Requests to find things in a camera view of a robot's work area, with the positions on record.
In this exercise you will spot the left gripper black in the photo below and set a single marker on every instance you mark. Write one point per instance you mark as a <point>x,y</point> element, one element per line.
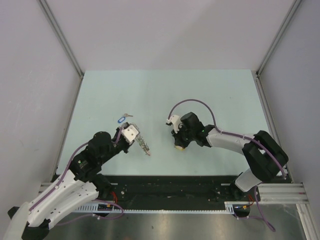
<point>127,146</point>

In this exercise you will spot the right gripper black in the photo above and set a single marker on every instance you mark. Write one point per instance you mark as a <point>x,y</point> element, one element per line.
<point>178,140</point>

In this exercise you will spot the large metal keyring organizer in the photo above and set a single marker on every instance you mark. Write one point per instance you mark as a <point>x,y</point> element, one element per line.
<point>140,140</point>

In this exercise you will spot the yellow tag key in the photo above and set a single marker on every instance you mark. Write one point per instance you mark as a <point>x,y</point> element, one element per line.
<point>179,148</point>

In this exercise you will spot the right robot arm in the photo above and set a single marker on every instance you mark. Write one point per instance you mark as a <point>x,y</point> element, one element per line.
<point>262,153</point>

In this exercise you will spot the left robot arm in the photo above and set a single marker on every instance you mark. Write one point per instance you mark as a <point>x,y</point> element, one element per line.
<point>80,183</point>

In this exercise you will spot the blue tag key upper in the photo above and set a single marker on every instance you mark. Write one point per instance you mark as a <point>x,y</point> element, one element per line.
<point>123,118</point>

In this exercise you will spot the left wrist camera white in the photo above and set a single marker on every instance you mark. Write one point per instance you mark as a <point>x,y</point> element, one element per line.
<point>130,133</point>

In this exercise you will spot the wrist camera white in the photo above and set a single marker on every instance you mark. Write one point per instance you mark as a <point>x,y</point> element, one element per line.
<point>130,133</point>
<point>175,122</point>

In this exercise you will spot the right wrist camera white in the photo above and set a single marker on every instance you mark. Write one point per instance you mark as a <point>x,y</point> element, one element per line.
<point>175,122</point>

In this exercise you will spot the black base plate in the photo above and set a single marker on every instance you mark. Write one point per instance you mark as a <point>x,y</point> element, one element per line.
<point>153,192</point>

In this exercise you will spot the white slotted cable duct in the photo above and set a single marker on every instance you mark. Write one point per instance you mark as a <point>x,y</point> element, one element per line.
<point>226,207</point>

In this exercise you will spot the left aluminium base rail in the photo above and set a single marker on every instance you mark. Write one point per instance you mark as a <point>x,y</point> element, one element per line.
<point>45,187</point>

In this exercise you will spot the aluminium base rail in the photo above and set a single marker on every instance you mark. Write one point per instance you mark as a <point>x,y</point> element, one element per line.
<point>282,193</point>
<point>45,187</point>

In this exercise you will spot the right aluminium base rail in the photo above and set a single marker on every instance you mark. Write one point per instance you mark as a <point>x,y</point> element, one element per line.
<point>282,193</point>

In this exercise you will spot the left aluminium frame post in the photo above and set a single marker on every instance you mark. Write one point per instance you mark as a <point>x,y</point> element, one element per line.
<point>55,26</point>

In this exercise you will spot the aluminium frame post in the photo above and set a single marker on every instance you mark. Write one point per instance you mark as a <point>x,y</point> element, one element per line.
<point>55,26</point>
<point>279,35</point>

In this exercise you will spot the right aluminium frame post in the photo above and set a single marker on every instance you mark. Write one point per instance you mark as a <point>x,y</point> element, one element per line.
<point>279,35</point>

